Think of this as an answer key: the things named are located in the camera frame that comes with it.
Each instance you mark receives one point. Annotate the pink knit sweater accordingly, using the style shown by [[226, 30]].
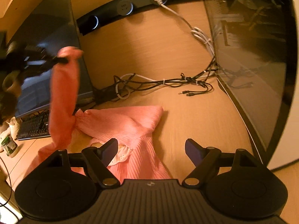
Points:
[[130, 121]]

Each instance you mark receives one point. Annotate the jar with green label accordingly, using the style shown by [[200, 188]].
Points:
[[9, 147]]

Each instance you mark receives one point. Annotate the person's left hand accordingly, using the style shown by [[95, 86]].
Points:
[[10, 81]]

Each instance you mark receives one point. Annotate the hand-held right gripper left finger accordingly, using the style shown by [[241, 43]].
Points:
[[109, 151]]

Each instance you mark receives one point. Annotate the black keyboard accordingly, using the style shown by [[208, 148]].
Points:
[[35, 126]]

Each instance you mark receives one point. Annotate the black curved monitor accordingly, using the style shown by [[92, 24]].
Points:
[[46, 16]]

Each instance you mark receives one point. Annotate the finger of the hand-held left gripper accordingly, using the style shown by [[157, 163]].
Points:
[[61, 60]]

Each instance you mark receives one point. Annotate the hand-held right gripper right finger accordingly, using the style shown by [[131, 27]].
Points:
[[193, 154]]

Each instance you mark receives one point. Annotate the black socket rail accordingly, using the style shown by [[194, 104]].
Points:
[[144, 2]]

